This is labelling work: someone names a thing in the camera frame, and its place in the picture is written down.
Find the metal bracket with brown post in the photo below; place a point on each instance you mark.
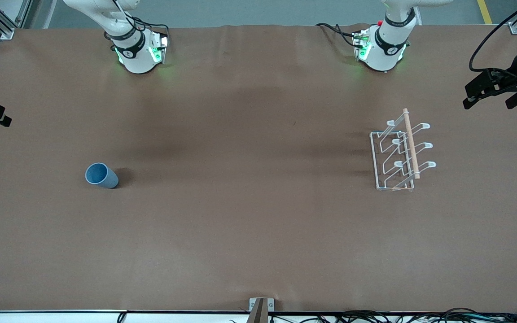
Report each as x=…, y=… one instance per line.
x=260, y=309

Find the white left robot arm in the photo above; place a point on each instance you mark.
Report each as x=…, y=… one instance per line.
x=382, y=56

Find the blue plastic cup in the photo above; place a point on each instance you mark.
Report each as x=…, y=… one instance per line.
x=103, y=177

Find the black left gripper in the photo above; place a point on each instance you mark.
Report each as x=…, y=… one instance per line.
x=511, y=75

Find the brown table cover mat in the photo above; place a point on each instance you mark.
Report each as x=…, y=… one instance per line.
x=258, y=224

